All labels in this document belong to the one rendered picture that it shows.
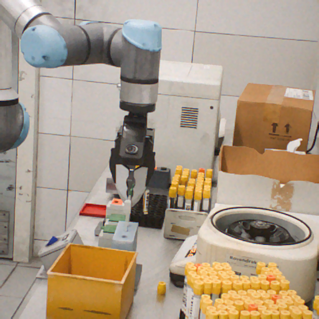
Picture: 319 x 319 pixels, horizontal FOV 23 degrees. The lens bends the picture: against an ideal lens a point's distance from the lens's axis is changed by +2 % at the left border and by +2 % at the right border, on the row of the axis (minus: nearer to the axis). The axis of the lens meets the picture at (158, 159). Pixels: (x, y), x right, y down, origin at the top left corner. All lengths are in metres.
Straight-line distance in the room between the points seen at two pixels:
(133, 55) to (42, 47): 0.17
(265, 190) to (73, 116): 1.81
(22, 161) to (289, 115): 1.50
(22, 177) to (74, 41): 2.17
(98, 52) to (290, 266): 0.54
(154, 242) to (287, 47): 1.77
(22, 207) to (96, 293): 2.30
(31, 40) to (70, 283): 0.43
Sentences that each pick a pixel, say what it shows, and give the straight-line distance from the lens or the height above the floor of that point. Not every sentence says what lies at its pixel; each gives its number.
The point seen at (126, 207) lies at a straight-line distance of 1.51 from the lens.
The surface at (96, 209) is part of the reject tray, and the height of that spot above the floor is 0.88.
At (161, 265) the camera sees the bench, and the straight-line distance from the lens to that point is 1.64.
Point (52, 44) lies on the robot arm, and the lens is 1.41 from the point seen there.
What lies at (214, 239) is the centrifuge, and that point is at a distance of 1.50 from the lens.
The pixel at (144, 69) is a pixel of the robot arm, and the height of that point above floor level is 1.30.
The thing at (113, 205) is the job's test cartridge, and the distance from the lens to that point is 1.74.
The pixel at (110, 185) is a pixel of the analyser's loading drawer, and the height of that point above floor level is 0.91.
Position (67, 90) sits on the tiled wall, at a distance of 3.48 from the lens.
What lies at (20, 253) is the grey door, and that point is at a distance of 3.71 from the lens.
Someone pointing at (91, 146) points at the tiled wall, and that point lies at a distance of 3.52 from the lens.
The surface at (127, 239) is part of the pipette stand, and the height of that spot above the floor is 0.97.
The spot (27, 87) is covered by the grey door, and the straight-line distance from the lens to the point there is 3.46.
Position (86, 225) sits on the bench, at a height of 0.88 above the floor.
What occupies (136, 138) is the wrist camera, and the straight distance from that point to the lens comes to 1.46.
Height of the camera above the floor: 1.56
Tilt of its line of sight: 17 degrees down
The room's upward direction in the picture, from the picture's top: 5 degrees clockwise
